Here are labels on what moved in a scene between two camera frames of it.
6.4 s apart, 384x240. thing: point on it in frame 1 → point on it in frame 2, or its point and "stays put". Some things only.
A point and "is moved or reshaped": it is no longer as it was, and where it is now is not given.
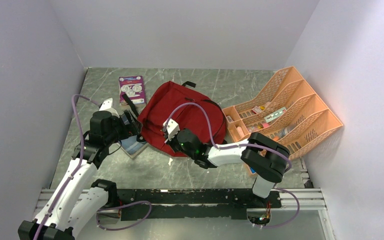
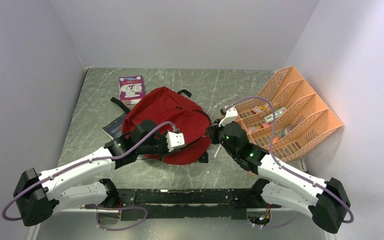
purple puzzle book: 133,86 stays put
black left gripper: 132,128 → 160,155
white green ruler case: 272,116 stays put
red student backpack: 170,96 is moved or reshaped
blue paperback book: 132,146 is moved or reshaped
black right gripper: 171,142 → 213,131
